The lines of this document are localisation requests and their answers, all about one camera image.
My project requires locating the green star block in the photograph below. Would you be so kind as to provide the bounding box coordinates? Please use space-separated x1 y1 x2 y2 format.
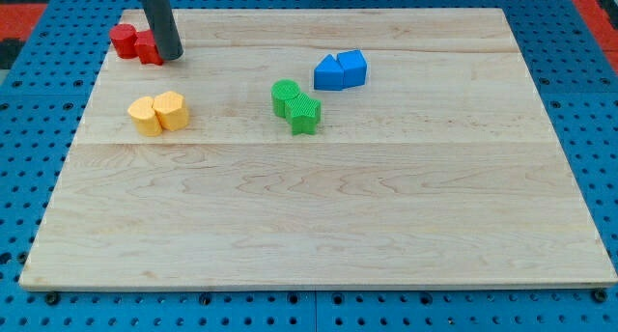
285 94 322 135

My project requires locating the blue pentagon block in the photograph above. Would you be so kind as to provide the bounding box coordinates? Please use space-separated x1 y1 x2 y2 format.
337 49 367 88

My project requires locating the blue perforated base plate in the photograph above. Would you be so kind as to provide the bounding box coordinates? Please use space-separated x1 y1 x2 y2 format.
1 0 617 331

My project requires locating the yellow hexagon block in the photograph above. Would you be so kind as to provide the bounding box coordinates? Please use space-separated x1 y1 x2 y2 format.
153 91 189 131

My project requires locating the light wooden board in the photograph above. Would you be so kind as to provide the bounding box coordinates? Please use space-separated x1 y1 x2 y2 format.
19 9 617 292

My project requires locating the blue triangle block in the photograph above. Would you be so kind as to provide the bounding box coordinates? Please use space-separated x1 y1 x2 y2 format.
313 54 344 91

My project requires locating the green cylinder block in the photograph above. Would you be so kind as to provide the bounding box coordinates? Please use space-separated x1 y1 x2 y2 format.
270 79 300 118

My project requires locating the red cylinder block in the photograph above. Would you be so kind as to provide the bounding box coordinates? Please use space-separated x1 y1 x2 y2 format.
109 23 137 59

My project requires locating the red angular block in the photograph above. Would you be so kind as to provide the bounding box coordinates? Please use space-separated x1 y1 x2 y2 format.
134 30 164 66

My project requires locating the yellow heart block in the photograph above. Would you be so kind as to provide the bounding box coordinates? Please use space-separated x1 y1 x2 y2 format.
127 97 162 137

